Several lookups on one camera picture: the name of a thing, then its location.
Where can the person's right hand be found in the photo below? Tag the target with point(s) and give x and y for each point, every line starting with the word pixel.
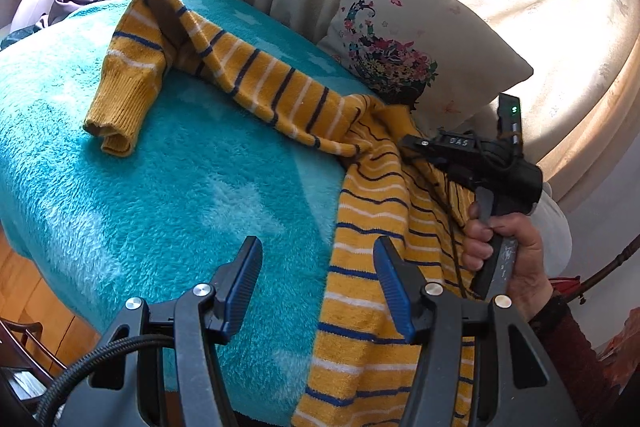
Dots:
pixel 527 257

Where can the light blue plush toy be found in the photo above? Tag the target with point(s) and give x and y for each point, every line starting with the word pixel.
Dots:
pixel 556 232

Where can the red cloth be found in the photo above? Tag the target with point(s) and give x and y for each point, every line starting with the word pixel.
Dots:
pixel 565 287

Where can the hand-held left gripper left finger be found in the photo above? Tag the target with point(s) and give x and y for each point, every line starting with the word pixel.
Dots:
pixel 239 292

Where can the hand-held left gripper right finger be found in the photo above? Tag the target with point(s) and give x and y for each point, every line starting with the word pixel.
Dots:
pixel 395 289

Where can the yellow striped sweater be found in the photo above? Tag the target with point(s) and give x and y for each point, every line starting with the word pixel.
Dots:
pixel 360 227

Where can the person's right forearm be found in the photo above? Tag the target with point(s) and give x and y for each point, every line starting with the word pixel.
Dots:
pixel 575 357

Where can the teal cartoon fleece blanket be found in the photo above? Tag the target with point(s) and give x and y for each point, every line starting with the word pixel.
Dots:
pixel 165 187

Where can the white floral print pillow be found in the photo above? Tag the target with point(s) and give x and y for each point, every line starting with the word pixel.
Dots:
pixel 425 32

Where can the dark wooden chair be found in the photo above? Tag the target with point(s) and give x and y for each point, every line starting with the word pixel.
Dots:
pixel 25 347

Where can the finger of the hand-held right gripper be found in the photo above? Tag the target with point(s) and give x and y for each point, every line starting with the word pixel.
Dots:
pixel 412 146

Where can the dark wooden rod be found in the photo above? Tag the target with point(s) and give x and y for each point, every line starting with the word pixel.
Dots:
pixel 612 264

